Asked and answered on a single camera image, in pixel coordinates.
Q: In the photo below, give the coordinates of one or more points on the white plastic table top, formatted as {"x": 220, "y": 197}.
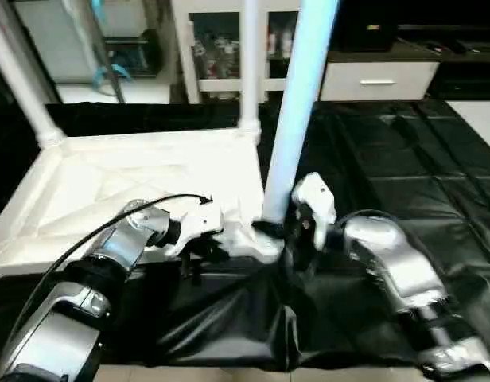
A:
{"x": 110, "y": 183}

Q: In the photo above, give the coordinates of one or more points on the white plastic table leg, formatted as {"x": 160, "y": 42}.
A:
{"x": 297, "y": 103}
{"x": 22, "y": 79}
{"x": 250, "y": 64}

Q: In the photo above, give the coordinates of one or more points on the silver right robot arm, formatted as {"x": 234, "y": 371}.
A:
{"x": 396, "y": 263}

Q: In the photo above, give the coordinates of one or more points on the black work mat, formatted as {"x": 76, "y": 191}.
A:
{"x": 404, "y": 175}

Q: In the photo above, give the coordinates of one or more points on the white drawer unit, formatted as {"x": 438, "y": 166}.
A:
{"x": 380, "y": 79}

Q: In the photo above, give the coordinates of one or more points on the white glass door cabinet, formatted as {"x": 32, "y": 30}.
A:
{"x": 221, "y": 44}

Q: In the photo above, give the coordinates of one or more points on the teal plastic object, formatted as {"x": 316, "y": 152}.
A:
{"x": 111, "y": 74}

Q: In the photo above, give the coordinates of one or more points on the black equipment case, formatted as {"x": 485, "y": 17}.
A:
{"x": 364, "y": 24}

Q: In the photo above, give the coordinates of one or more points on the grey metal pole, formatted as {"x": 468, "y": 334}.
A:
{"x": 106, "y": 48}

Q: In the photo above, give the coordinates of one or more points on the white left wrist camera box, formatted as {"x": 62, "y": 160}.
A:
{"x": 199, "y": 223}

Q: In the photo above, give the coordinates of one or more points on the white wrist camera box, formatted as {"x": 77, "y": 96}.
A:
{"x": 315, "y": 199}
{"x": 199, "y": 223}

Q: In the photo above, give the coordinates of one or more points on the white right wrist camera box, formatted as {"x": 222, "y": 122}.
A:
{"x": 315, "y": 199}

